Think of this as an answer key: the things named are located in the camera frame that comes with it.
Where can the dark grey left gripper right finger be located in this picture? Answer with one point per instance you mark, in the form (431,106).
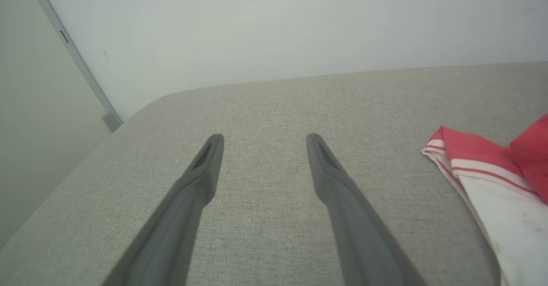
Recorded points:
(359,234)

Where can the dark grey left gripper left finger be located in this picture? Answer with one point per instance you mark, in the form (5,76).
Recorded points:
(180,226)

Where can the grey metal frame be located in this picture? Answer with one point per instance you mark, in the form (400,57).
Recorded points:
(77,57)

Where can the red and white shirt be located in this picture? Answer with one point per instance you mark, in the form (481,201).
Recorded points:
(505,200)

